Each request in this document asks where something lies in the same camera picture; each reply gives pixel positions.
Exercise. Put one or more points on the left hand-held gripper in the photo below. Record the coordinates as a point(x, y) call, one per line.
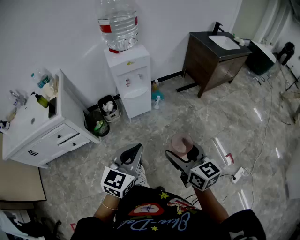
point(117, 181)

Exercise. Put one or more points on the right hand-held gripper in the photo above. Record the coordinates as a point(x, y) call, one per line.
point(204, 174)

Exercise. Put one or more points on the pink cup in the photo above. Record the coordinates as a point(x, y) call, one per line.
point(179, 146)

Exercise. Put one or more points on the white water dispenser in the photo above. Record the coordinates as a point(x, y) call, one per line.
point(131, 70)

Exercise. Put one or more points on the person's left forearm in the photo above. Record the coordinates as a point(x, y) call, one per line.
point(107, 208)

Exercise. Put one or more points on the person's right forearm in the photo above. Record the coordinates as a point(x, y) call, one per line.
point(209, 204)

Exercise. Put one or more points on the large clear water bottle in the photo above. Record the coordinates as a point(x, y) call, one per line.
point(119, 23)

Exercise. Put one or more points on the person's white patterned trouser leg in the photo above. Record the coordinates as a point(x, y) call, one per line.
point(141, 174)

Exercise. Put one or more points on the black mesh waste bin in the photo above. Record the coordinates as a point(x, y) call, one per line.
point(96, 123)

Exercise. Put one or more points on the beige bin with tissues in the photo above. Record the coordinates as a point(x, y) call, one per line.
point(109, 109)

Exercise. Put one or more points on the white power strip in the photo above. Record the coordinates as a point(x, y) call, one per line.
point(239, 174)

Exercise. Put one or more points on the white spray bottle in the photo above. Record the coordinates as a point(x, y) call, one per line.
point(157, 102)

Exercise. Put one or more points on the person's black printed shirt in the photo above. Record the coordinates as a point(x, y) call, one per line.
point(164, 218)

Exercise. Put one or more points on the teal spray bottle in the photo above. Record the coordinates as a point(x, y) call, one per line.
point(157, 95)

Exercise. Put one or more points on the black metal bar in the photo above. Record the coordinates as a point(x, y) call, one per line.
point(185, 87)

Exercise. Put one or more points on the yellow liquid bottle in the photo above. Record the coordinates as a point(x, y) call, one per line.
point(155, 85)

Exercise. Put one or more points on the white vanity cabinet with sink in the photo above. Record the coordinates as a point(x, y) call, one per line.
point(44, 138)

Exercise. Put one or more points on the black phone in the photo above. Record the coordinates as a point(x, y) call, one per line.
point(52, 107)

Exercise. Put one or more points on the dark wooden vanity cabinet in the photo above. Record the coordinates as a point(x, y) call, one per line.
point(211, 63)

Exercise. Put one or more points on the dark green pump bottle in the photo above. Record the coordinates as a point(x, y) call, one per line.
point(42, 100)

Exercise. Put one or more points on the white round container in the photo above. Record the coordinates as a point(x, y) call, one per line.
point(48, 90)

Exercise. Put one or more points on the brown board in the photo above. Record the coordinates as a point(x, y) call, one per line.
point(21, 180)

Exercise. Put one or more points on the clear bottle with blue label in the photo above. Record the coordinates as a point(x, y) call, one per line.
point(41, 78)

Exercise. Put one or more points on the white rectangular basin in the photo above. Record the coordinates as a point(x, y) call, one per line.
point(224, 42)

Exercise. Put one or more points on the dark cabinet with white basin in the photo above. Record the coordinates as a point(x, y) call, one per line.
point(260, 57)

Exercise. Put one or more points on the chrome faucet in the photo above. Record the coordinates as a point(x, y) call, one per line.
point(17, 97)

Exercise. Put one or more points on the black faucet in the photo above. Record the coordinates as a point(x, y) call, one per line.
point(218, 27)

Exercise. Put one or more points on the white chair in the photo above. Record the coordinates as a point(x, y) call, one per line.
point(11, 225)

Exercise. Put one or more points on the black stool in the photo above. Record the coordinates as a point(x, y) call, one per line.
point(287, 52)

